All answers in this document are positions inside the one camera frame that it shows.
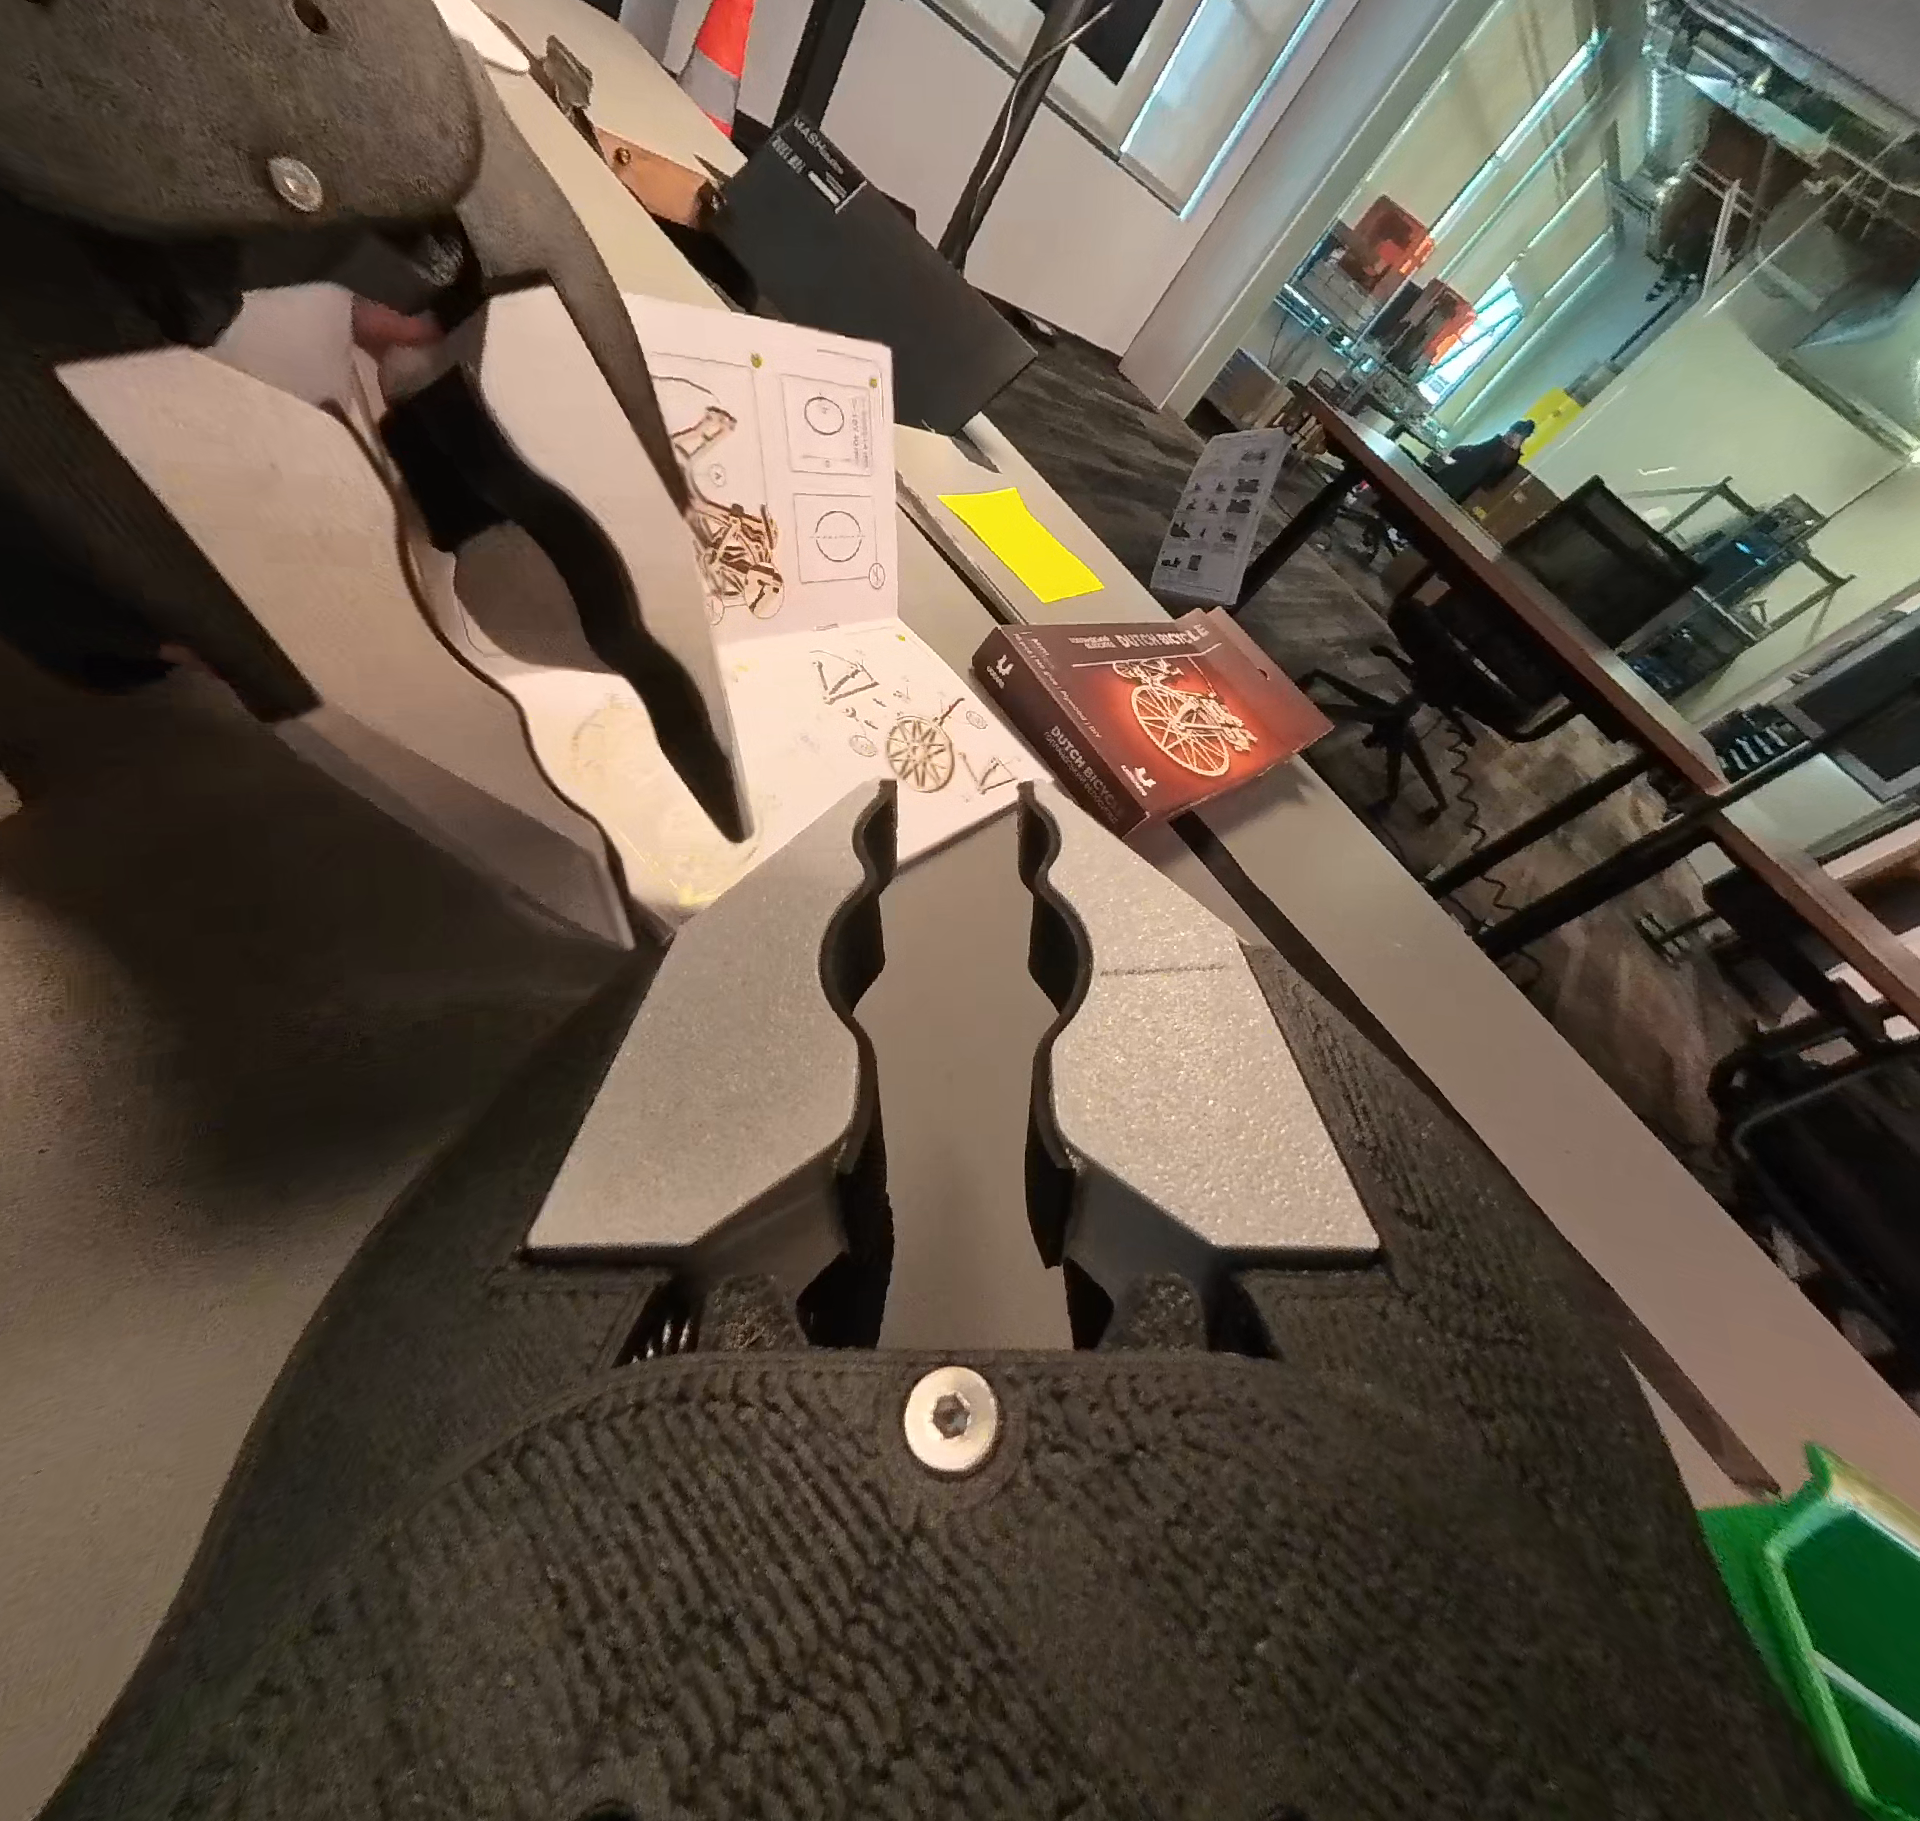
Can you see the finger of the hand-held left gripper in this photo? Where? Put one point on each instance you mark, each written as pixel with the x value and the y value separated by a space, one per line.
pixel 645 471
pixel 225 531

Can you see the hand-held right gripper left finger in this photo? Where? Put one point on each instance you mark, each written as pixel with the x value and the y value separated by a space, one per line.
pixel 706 1101

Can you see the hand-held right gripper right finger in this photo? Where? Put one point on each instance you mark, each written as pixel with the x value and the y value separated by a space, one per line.
pixel 1201 1101

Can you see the white instruction booklet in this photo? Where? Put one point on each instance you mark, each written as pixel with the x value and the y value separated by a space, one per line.
pixel 817 501

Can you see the red-brown model kit box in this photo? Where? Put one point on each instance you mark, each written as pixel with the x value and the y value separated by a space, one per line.
pixel 1155 718

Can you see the person's left hand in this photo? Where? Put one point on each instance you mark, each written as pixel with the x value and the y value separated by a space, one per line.
pixel 393 336

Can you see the black cardboard box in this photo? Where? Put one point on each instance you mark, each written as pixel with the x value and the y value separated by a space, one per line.
pixel 856 292

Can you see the yellow sticky note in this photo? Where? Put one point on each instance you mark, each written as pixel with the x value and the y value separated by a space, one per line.
pixel 1020 546

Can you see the orange traffic cone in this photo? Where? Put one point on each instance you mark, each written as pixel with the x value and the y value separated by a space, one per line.
pixel 726 43

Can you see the black office chair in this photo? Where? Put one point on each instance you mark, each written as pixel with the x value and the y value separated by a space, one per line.
pixel 1440 652

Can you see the printed paper sign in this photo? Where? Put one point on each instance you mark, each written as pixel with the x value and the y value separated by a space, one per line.
pixel 1222 517

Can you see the long brown table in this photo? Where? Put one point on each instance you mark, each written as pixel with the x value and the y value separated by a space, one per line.
pixel 1801 892

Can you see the black computer monitor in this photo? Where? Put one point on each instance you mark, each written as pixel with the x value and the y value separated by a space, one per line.
pixel 1597 562

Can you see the green plastic bin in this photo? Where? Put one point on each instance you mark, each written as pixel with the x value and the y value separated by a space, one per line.
pixel 1845 1626

